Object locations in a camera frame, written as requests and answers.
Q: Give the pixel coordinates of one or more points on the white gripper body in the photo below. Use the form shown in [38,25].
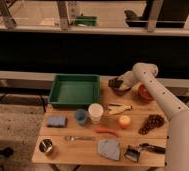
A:
[128,78]

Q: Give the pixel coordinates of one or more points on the purple bowl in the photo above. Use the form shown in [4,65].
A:
[117,87]

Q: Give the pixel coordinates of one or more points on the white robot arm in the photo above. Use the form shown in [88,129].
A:
[177,113]

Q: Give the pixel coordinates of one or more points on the red bowl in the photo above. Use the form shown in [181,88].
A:
[144,94]

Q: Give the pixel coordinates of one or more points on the banana peel toy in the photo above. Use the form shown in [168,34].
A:
[118,108]

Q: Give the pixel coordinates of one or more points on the orange round fruit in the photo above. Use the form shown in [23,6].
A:
[124,121]

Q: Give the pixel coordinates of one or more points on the white paper cup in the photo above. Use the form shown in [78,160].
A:
[95,111]

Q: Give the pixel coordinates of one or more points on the dark grape bunch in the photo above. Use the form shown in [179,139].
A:
[152,122]

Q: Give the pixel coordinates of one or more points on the orange carrot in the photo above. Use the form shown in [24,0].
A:
[106,130]

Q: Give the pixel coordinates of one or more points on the blue plastic cup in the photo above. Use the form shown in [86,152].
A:
[81,116]

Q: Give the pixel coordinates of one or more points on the green plastic tray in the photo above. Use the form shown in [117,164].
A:
[74,90]

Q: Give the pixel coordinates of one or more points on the green box on shelf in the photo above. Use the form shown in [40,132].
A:
[85,20]

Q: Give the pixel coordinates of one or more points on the blue grey cloth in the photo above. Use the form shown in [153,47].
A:
[109,148]

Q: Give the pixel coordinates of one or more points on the black object on shelf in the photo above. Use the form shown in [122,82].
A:
[166,14]

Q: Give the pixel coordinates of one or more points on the metal spoon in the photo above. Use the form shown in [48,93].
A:
[74,138]

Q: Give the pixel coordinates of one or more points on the blue sponge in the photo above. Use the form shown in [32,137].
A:
[57,121]

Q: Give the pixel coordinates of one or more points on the small metal cup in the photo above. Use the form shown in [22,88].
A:
[46,146]

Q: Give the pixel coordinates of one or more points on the black handled tool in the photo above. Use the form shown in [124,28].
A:
[152,148]

